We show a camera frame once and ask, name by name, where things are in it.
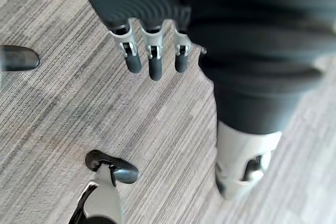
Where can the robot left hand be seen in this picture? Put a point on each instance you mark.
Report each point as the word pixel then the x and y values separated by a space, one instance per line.
pixel 236 51

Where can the robot dark foot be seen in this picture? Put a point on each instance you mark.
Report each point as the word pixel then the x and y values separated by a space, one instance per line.
pixel 113 165
pixel 18 58

